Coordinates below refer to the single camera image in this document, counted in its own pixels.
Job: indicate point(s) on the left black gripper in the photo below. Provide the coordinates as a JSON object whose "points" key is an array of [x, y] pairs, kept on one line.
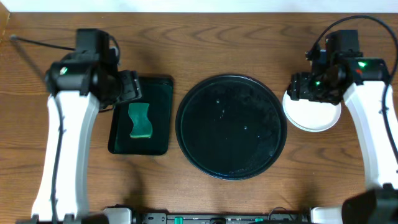
{"points": [[130, 86]]}

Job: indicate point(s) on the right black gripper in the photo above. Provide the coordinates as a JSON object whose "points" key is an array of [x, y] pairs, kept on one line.
{"points": [[302, 84]]}

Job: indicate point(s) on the green scrubbing sponge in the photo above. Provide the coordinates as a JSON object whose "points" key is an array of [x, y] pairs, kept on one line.
{"points": [[142, 127]]}

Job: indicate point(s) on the white plate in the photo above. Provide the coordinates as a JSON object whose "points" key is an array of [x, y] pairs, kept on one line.
{"points": [[310, 116]]}

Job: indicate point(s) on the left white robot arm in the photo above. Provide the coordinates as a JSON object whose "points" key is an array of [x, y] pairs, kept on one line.
{"points": [[79, 88]]}

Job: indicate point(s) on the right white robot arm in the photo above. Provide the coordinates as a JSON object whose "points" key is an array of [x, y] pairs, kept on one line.
{"points": [[369, 101]]}

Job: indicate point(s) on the black rectangular tray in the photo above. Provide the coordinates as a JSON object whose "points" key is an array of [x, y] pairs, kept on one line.
{"points": [[157, 92]]}

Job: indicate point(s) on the black round tray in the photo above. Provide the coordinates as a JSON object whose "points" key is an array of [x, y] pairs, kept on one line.
{"points": [[231, 127]]}

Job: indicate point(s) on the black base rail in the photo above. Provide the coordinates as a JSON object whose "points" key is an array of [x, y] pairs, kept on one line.
{"points": [[277, 215]]}

